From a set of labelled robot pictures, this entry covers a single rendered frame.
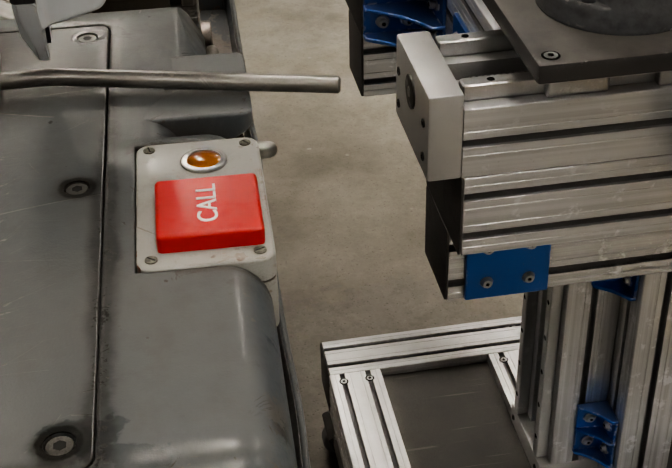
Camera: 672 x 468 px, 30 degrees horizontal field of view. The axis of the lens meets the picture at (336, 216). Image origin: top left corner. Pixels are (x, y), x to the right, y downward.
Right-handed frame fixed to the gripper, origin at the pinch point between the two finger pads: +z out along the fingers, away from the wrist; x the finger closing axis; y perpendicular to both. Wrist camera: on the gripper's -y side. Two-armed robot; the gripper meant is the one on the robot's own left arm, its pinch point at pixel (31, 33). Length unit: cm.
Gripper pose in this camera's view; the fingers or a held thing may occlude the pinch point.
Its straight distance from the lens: 86.8
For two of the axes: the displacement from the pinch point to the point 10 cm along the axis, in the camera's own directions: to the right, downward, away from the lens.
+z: 0.2, 8.3, 5.6
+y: 9.9, -0.9, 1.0
